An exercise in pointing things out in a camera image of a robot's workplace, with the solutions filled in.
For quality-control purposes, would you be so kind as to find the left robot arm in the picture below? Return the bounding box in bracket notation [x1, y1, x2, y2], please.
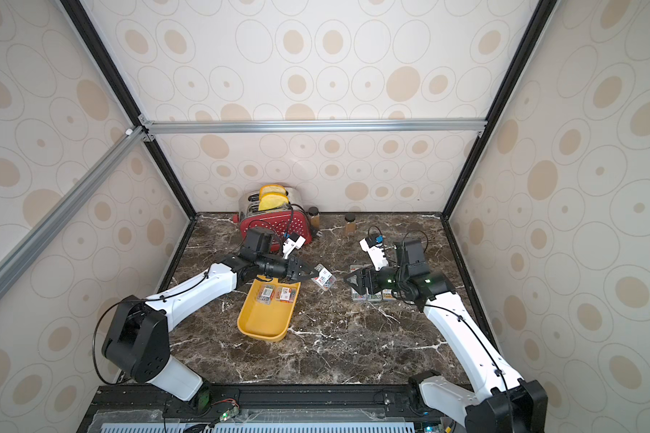
[101, 227, 319, 411]

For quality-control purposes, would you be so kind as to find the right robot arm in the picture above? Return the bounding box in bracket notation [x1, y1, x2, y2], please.
[345, 237, 548, 432]

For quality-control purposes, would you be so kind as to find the yellow storage tray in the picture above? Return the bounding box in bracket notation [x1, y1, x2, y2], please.
[237, 276, 301, 343]

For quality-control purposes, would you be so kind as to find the red toaster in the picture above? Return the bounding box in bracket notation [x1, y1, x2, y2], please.
[235, 187, 313, 252]

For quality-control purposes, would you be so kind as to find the left spice jar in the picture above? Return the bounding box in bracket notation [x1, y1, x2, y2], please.
[308, 207, 321, 231]

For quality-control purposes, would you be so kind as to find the spice jar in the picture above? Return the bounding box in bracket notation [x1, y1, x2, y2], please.
[345, 213, 357, 236]
[308, 207, 321, 231]

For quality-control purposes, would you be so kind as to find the right spice jar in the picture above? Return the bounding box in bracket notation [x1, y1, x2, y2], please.
[345, 213, 357, 236]

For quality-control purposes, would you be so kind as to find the yellow toast slice front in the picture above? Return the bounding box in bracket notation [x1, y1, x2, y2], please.
[258, 192, 290, 212]

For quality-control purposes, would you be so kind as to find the yellow toast slice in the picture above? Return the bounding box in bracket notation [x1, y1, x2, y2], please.
[259, 184, 288, 198]
[258, 192, 290, 212]

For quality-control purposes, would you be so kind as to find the yellow toast slice rear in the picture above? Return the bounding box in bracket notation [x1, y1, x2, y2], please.
[259, 184, 288, 198]

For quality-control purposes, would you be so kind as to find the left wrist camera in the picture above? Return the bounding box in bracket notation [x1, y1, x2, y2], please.
[282, 234, 306, 259]

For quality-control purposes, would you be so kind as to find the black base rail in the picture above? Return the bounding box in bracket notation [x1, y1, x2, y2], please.
[77, 382, 545, 433]

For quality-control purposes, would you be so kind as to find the horizontal aluminium rail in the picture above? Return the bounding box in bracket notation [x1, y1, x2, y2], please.
[144, 118, 487, 135]

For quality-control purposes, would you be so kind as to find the left aluminium rail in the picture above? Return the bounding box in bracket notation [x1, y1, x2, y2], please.
[0, 126, 144, 301]

